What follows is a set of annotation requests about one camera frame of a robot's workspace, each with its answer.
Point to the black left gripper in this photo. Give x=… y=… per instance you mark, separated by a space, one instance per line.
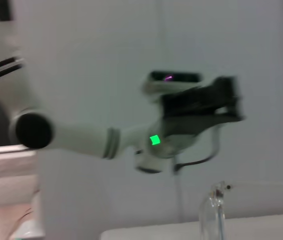
x=194 y=105

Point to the black rectangular background object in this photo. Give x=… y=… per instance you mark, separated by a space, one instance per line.
x=4 y=10

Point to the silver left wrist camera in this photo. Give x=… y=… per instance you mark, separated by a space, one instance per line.
x=156 y=87

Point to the clear plastic glasses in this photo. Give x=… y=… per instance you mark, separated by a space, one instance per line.
x=211 y=205

